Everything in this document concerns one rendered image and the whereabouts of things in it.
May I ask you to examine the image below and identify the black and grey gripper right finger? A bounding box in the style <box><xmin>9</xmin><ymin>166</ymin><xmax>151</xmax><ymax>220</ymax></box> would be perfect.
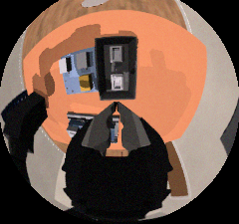
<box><xmin>117</xmin><ymin>102</ymin><xmax>173</xmax><ymax>172</ymax></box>

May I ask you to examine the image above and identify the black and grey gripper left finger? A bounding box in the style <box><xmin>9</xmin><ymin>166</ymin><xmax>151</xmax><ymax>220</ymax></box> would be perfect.
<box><xmin>62</xmin><ymin>102</ymin><xmax>117</xmax><ymax>172</ymax></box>

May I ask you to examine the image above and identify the yellow rectangular block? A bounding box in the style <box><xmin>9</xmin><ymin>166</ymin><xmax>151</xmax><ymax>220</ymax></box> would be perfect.
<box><xmin>79</xmin><ymin>74</ymin><xmax>93</xmax><ymax>92</ymax></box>

